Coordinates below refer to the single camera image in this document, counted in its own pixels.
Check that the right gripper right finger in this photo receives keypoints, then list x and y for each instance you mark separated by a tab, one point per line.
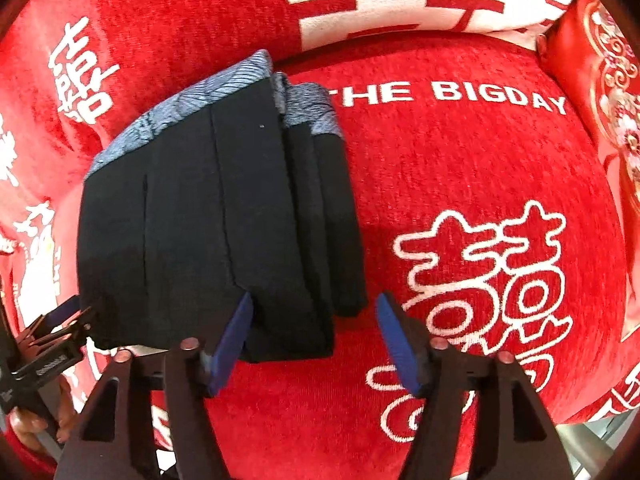
513	434

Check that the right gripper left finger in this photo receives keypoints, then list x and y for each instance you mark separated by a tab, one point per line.
114	437

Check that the black pants blue waistband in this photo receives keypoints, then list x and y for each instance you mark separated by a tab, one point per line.
235	188

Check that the person's left hand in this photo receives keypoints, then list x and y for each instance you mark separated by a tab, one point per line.
27	426

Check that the red bedspread white lettering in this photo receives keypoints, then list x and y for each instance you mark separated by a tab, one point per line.
484	208

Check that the red floral embroidered pillow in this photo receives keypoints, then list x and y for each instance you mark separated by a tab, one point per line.
588	56

